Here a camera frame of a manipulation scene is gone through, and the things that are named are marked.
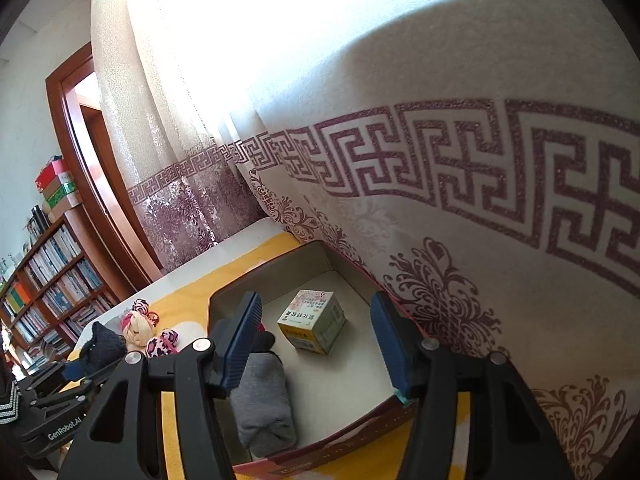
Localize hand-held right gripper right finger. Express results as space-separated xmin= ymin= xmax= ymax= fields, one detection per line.
xmin=370 ymin=291 xmax=576 ymax=480

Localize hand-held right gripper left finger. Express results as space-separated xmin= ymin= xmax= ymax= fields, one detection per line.
xmin=57 ymin=291 xmax=263 ymax=480

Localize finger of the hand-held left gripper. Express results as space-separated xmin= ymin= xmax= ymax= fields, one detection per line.
xmin=17 ymin=360 xmax=86 ymax=397
xmin=30 ymin=367 xmax=118 ymax=411

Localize grey sock with dark cuff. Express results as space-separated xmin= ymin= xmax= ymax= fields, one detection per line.
xmin=229 ymin=332 xmax=297 ymax=458
xmin=77 ymin=321 xmax=127 ymax=378

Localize red box with white inside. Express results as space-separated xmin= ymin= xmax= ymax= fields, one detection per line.
xmin=207 ymin=240 xmax=471 ymax=480

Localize yellow white medicine box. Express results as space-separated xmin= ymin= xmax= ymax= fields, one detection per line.
xmin=277 ymin=289 xmax=347 ymax=356

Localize person's left forearm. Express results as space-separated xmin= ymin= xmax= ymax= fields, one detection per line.
xmin=0 ymin=372 xmax=22 ymax=426

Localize leopard print pink cream sock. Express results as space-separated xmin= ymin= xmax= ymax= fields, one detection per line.
xmin=117 ymin=298 xmax=179 ymax=359

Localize yellow white towel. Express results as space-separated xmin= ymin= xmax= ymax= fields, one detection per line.
xmin=65 ymin=230 xmax=473 ymax=480

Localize rows of books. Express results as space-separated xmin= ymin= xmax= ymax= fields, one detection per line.
xmin=0 ymin=225 xmax=113 ymax=361

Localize brown wooden bookshelf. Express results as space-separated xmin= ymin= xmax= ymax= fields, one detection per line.
xmin=0 ymin=205 xmax=121 ymax=376

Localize tan cardboard box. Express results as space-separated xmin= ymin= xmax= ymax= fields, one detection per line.
xmin=47 ymin=192 xmax=84 ymax=222

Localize green cardboard box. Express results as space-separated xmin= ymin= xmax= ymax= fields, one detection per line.
xmin=42 ymin=179 xmax=81 ymax=207

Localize red cardboard box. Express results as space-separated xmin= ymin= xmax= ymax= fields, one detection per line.
xmin=35 ymin=157 xmax=69 ymax=193

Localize sheer purple patterned curtain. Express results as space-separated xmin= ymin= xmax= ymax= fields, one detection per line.
xmin=90 ymin=0 xmax=271 ymax=270

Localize white curtain with purple pattern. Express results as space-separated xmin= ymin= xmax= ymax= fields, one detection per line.
xmin=125 ymin=0 xmax=640 ymax=480

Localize brown wooden door frame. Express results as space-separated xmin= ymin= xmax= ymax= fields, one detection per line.
xmin=45 ymin=42 xmax=166 ymax=286

